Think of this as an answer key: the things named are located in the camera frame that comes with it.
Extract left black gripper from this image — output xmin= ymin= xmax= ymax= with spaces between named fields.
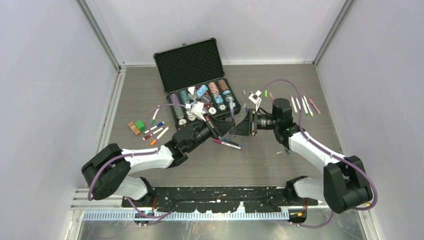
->
xmin=185 ymin=113 xmax=234 ymax=153

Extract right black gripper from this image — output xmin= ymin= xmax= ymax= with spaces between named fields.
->
xmin=230 ymin=108 xmax=280 ymax=137

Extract dark purple marker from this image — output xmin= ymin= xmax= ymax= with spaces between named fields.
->
xmin=228 ymin=94 xmax=236 ymax=124

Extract green cap white marker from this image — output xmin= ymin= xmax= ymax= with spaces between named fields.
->
xmin=301 ymin=97 xmax=309 ymax=115

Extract pink marker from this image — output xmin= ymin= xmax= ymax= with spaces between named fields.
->
xmin=308 ymin=97 xmax=321 ymax=115

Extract lime green cap marker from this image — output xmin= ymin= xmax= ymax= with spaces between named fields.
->
xmin=303 ymin=95 xmax=314 ymax=117

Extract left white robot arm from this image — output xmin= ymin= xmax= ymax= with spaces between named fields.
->
xmin=81 ymin=117 xmax=235 ymax=207

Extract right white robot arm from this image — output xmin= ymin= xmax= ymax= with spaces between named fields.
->
xmin=230 ymin=98 xmax=373 ymax=214

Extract light blue marker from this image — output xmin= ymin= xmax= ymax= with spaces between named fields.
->
xmin=220 ymin=137 xmax=242 ymax=147

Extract magenta cap white marker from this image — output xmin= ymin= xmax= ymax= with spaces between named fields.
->
xmin=213 ymin=139 xmax=243 ymax=150

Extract orange cap white marker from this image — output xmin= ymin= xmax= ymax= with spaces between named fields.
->
xmin=150 ymin=126 xmax=170 ymax=146

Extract black poker chip case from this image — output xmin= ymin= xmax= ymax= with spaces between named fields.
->
xmin=153 ymin=37 xmax=242 ymax=129

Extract blue tip white marker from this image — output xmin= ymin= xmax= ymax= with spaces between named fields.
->
xmin=144 ymin=121 xmax=165 ymax=134

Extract green tip white marker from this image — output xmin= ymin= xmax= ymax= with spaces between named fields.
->
xmin=150 ymin=105 xmax=160 ymax=126

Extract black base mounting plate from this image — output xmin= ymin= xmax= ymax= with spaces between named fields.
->
xmin=132 ymin=186 xmax=318 ymax=213

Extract green toy block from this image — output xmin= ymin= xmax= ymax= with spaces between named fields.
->
xmin=135 ymin=120 xmax=146 ymax=132

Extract brown wooden block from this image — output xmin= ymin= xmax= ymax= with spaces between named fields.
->
xmin=128 ymin=121 xmax=141 ymax=136

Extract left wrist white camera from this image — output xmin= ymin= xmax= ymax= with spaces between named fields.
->
xmin=185 ymin=100 xmax=206 ymax=122

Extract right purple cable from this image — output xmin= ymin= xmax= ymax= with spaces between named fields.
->
xmin=259 ymin=78 xmax=379 ymax=229

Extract purple cable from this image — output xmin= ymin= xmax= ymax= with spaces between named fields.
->
xmin=259 ymin=78 xmax=379 ymax=229
xmin=87 ymin=103 xmax=191 ymax=228

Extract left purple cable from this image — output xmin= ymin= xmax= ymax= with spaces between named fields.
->
xmin=87 ymin=103 xmax=191 ymax=228

